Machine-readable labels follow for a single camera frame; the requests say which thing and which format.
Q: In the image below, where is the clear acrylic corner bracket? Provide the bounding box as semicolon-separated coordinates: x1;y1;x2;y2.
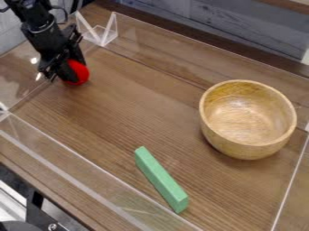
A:
75;12;118;47

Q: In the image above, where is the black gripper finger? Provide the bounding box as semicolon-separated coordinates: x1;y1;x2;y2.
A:
71;45;86;64
56;60;79;83

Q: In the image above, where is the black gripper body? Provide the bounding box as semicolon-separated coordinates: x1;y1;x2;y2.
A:
20;18;82;82

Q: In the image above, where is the clear acrylic front wall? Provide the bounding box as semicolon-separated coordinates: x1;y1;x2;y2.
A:
0;108;202;231

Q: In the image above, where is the wooden bowl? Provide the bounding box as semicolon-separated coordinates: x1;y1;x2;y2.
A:
200;79;297;161

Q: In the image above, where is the red plush strawberry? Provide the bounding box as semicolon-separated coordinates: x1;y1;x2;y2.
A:
67;60;90;86

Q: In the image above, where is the green rectangular block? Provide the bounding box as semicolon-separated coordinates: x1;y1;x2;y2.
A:
134;146;189;214

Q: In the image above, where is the black metal table frame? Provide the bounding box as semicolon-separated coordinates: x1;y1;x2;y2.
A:
26;189;68;231

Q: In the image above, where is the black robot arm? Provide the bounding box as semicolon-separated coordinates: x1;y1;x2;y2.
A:
0;0;90;85

